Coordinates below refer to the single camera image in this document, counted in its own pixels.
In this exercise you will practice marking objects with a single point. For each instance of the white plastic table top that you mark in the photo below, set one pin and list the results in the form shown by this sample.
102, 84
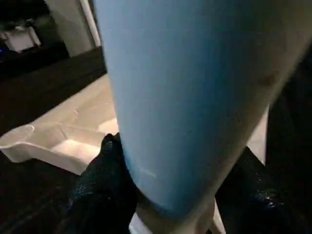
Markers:
68, 131

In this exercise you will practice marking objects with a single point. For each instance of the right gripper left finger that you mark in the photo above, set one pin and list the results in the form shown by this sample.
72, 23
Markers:
105, 195

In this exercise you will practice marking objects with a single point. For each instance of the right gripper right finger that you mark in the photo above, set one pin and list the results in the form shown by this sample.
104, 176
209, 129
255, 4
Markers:
263, 204

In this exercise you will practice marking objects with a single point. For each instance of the white plastic table leg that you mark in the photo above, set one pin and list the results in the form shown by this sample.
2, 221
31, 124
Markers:
195, 97

